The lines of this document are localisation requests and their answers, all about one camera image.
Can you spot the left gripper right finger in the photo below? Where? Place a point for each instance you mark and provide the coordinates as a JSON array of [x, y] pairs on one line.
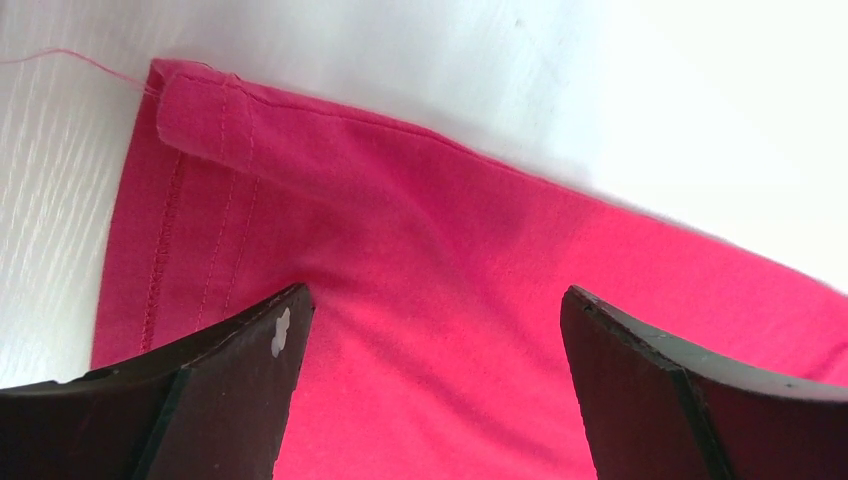
[[656, 406]]

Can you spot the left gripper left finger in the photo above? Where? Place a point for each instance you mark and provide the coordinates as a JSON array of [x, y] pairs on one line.
[[212, 405]]

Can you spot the crimson red t-shirt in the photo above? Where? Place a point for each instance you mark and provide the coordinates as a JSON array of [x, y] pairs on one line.
[[437, 274]]

